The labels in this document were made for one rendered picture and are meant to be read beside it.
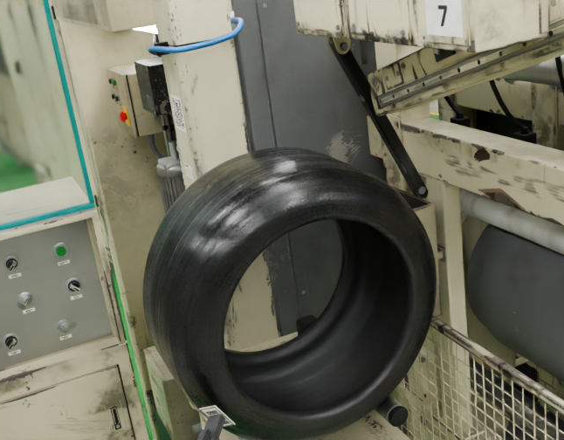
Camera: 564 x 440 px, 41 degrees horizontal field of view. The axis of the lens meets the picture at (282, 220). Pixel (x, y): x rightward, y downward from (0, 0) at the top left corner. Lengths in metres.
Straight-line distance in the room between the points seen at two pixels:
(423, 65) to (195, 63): 0.46
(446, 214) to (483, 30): 0.82
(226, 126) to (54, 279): 0.66
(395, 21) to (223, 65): 0.45
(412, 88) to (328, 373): 0.64
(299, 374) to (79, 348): 0.64
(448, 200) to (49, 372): 1.09
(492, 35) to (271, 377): 0.92
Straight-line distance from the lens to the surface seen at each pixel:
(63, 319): 2.05
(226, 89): 1.61
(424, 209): 1.82
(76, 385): 2.08
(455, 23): 1.15
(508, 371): 1.54
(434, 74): 1.46
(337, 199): 1.33
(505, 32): 1.16
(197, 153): 1.61
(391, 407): 1.59
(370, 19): 1.36
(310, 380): 1.72
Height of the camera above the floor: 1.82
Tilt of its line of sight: 20 degrees down
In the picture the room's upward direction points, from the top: 8 degrees counter-clockwise
